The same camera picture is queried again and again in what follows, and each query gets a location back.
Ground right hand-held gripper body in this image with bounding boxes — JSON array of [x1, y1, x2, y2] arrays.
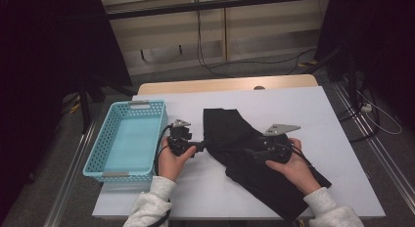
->
[[255, 123, 301, 165]]

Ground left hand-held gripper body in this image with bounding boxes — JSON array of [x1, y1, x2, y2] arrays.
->
[[166, 118, 197, 158]]

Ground black pants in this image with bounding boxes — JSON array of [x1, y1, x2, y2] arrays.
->
[[203, 108, 333, 222]]

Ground light blue perforated plastic basket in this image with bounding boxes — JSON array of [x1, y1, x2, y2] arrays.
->
[[82, 99, 169, 184]]

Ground person's left hand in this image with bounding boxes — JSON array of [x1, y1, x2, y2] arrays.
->
[[158, 136, 198, 183]]

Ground person's right hand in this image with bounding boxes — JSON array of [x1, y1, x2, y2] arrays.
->
[[264, 137, 323, 198]]

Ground wooden table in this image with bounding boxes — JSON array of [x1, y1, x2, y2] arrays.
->
[[136, 73, 319, 96]]

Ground black metal stand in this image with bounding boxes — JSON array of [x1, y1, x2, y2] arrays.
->
[[77, 74, 138, 135], [301, 45, 360, 106]]

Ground beige wooden counter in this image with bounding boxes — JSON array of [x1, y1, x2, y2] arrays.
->
[[100, 0, 331, 76]]

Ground black curtain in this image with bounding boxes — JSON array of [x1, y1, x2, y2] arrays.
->
[[314, 0, 415, 130], [0, 0, 133, 202]]

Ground right hand-held gripper cable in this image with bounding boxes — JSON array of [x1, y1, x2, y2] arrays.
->
[[290, 143, 317, 171]]

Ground black floor cables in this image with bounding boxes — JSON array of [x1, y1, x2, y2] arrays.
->
[[337, 86, 381, 144]]

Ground black socket cable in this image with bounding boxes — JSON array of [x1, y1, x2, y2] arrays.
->
[[195, 1, 318, 78]]

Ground aluminium floor rail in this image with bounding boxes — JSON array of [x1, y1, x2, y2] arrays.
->
[[332, 83, 415, 215], [43, 120, 97, 227]]

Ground white cable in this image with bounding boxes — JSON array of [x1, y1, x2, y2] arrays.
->
[[356, 89, 403, 136]]

